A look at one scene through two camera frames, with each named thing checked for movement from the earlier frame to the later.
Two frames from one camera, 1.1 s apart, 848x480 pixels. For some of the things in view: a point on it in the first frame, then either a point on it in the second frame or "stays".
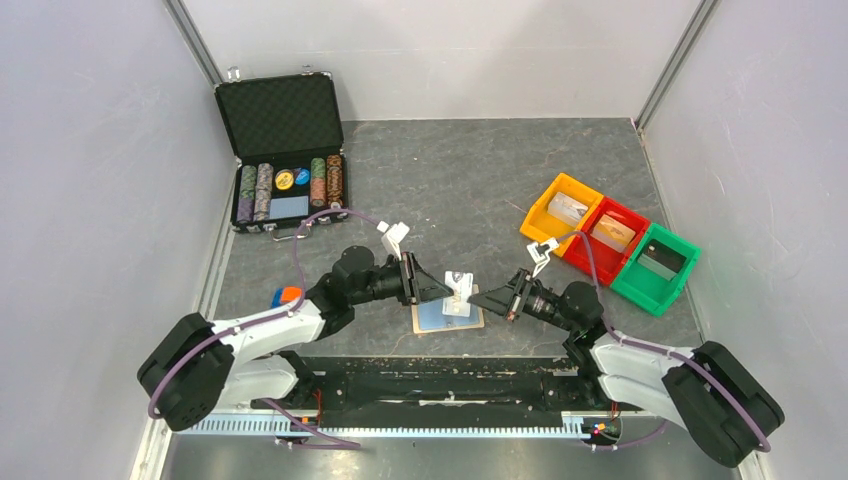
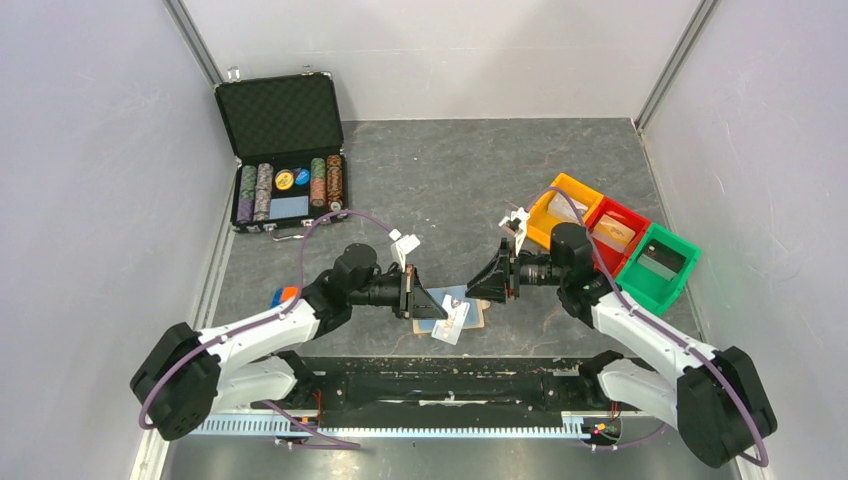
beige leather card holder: x=427 y=317 stays
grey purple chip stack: x=263 y=192 stays
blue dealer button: x=302 y=176 stays
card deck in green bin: x=661 y=259 stays
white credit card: x=461 y=284 → x=448 y=330
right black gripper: x=503 y=299 → x=492 y=283
